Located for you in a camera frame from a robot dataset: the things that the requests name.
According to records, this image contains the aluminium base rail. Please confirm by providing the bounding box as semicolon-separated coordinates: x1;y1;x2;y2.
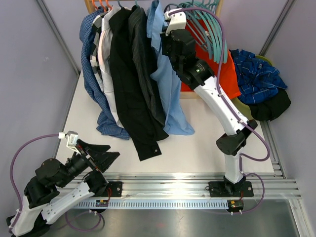
75;140;302;209

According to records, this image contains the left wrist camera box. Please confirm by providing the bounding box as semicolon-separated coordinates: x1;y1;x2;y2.
65;131;79;153

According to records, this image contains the teal hanger of plaid shirt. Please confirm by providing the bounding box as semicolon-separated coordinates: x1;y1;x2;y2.
186;13;211;52

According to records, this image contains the orange t-shirt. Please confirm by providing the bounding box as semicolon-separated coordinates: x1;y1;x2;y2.
186;19;241;99

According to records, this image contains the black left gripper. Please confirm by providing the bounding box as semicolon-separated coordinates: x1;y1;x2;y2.
57;139;120;188

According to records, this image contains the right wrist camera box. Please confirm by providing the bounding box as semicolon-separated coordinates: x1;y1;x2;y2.
164;8;187;36

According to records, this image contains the blue small check shirt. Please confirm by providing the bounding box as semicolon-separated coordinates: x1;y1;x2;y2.
79;8;130;140

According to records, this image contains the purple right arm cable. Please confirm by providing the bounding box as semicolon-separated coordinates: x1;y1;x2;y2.
164;3;271;182

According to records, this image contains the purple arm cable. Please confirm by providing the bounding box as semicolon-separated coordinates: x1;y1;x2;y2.
7;132;67;233
164;3;271;182

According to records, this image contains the green plastic bin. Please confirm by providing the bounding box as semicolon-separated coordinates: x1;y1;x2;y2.
231;55;273;120

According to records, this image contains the teal empty hanger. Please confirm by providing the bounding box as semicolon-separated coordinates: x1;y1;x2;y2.
202;0;228;64
184;0;224;64
191;0;223;64

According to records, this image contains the dark grey striped shirt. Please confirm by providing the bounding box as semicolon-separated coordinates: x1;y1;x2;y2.
128;5;166;128

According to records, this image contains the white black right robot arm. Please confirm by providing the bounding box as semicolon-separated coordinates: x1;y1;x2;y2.
160;29;258;198

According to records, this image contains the light blue shirt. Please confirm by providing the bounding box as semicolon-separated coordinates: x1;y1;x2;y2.
147;0;195;135

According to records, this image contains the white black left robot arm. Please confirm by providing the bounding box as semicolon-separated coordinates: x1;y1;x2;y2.
6;139;120;237

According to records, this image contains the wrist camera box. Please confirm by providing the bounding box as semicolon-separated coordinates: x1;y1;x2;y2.
65;131;79;153
164;8;187;36

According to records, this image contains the blue plaid shirt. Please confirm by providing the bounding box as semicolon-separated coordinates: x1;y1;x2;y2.
231;49;287;105

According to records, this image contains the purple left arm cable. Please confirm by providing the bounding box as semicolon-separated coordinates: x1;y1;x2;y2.
7;132;67;233

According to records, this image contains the wooden clothes rack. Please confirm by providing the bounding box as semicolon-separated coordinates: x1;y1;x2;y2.
84;0;224;99

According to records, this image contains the black long sleeve shirt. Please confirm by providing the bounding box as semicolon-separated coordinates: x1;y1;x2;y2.
109;8;168;160

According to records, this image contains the black white checked shirt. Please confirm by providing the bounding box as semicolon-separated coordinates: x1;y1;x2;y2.
90;12;106;77

